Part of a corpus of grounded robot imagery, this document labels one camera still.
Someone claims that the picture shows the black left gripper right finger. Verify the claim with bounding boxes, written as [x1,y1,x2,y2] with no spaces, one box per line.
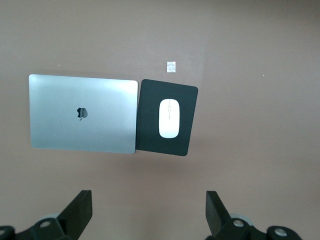
[205,190,302,240]

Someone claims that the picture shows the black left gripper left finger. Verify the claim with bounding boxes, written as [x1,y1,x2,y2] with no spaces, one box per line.
[0,189,93,240]

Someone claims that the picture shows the white computer mouse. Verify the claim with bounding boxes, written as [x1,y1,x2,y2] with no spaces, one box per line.
[158,98,181,139]

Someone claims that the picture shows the black mouse pad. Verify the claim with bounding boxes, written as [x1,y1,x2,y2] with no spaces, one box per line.
[134,78,199,157]

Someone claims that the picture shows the silver laptop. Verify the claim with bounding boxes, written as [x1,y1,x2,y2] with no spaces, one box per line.
[28,73,139,155]

